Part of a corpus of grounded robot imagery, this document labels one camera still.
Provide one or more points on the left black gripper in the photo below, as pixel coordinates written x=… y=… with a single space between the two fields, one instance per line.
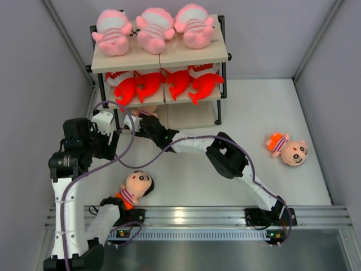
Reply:
x=108 y=151

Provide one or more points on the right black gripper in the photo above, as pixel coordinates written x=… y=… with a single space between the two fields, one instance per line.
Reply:
x=141 y=133

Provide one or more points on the doll plush orange pants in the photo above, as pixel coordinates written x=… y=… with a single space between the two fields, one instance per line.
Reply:
x=144 y=111

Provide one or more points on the red shark plush mouth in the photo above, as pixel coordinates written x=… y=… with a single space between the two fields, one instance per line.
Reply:
x=204 y=79

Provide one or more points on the pink striped plush table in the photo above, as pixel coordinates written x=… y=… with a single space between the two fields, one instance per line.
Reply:
x=156 y=26
x=196 y=25

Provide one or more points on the pink striped plush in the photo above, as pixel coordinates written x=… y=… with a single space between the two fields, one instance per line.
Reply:
x=112 y=30

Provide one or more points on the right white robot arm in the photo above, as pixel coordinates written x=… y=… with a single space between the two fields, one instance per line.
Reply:
x=230 y=161

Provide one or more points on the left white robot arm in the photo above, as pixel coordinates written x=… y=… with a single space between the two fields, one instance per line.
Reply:
x=77 y=247

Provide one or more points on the doll plush near left arm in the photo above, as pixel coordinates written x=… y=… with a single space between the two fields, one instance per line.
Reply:
x=137 y=185

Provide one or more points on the red shark plush left shelf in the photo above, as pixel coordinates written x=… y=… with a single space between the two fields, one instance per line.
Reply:
x=124 y=84

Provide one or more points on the red shark plush shelf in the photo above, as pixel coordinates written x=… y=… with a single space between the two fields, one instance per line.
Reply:
x=178 y=79
x=148 y=82
x=124 y=84

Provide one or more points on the red shark plush middle shelf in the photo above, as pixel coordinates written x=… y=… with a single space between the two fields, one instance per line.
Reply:
x=148 y=82

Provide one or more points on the beige three-tier toy shelf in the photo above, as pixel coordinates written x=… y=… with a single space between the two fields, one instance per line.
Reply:
x=180 y=113

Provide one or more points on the red shark plush right shelf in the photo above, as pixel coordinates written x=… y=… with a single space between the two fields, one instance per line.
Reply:
x=178 y=79

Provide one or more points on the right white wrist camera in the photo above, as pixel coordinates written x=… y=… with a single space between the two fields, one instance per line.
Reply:
x=132 y=124

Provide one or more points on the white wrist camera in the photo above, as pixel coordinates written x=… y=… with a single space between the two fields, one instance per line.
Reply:
x=104 y=121
x=132 y=124

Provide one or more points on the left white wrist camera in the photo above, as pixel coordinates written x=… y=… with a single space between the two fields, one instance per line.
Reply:
x=104 y=121

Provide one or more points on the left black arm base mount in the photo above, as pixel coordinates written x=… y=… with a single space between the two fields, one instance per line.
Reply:
x=135 y=215

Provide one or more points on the slotted grey cable duct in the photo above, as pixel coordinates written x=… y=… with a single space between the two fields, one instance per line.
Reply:
x=189 y=235

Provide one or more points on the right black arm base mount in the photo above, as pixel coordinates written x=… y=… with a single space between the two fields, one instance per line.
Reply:
x=257 y=219

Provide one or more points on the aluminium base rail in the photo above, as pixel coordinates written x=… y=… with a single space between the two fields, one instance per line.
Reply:
x=313 y=217

